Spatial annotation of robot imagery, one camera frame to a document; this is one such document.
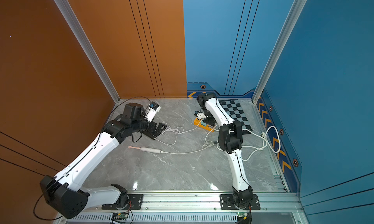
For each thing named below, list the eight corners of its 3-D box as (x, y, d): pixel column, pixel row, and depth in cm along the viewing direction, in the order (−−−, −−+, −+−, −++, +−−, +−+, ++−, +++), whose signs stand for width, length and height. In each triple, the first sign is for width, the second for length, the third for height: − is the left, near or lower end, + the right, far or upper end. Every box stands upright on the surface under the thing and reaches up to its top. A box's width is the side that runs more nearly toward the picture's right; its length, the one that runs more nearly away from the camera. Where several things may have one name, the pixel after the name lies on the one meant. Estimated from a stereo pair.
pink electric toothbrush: (129, 149, 95) (128, 147, 93) (130, 146, 96) (129, 144, 94) (160, 153, 92) (159, 152, 91) (161, 150, 94) (160, 149, 92)
